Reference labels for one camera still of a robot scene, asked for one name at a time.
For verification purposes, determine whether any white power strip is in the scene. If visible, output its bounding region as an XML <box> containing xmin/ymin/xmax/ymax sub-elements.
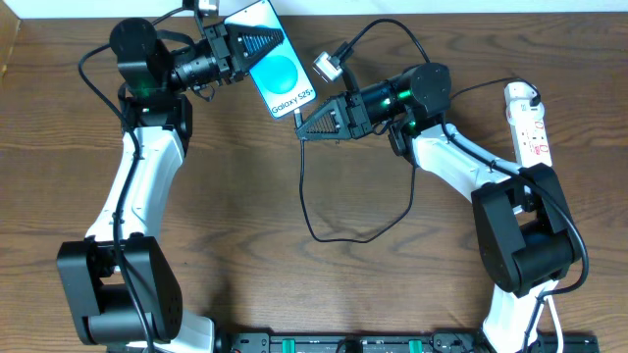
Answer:
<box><xmin>504</xmin><ymin>81</ymin><xmax>552</xmax><ymax>167</ymax></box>

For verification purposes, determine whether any blue Galaxy smartphone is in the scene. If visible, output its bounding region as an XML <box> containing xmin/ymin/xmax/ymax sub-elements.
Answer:
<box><xmin>225</xmin><ymin>1</ymin><xmax>316</xmax><ymax>120</ymax></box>

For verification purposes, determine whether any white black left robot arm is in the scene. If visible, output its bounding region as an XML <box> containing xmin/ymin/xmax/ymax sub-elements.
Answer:
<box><xmin>57</xmin><ymin>18</ymin><xmax>287</xmax><ymax>352</ymax></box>

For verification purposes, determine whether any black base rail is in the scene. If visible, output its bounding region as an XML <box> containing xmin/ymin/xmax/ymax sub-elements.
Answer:
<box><xmin>213</xmin><ymin>330</ymin><xmax>601</xmax><ymax>353</ymax></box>

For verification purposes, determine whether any black USB charging cable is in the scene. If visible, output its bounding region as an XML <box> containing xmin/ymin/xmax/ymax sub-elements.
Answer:
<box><xmin>292</xmin><ymin>76</ymin><xmax>543</xmax><ymax>244</ymax></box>

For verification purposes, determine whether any white power strip cord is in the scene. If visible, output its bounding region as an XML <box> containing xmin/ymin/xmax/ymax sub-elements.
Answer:
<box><xmin>542</xmin><ymin>293</ymin><xmax>565</xmax><ymax>353</ymax></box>

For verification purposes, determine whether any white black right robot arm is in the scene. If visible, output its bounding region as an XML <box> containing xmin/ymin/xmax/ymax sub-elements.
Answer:
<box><xmin>295</xmin><ymin>60</ymin><xmax>590</xmax><ymax>352</ymax></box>

